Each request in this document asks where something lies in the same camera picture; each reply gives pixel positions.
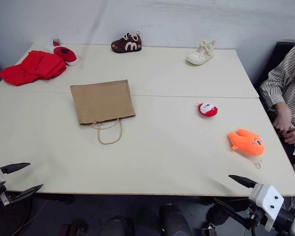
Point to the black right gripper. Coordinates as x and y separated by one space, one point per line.
256 217

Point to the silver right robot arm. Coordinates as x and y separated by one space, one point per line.
291 221

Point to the person's right hand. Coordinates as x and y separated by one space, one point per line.
282 124

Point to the orange fish plush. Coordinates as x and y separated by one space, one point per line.
247 142

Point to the dark rounded shape under table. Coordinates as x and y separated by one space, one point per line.
118 226
173 220

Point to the small red white plush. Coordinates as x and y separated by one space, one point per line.
207 109

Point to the red folded cloth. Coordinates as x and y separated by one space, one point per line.
33 68

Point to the person in striped shirt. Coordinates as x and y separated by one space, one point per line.
285 73

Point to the red baby shoe white sole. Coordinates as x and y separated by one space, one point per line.
65 54

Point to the small red grey toy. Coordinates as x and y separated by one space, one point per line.
56 42

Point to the black chair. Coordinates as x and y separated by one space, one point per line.
273 59

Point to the cream baby shoe with bow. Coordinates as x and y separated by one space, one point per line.
200 54

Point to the brown baby shoe with laces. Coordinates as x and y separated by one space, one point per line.
126 45

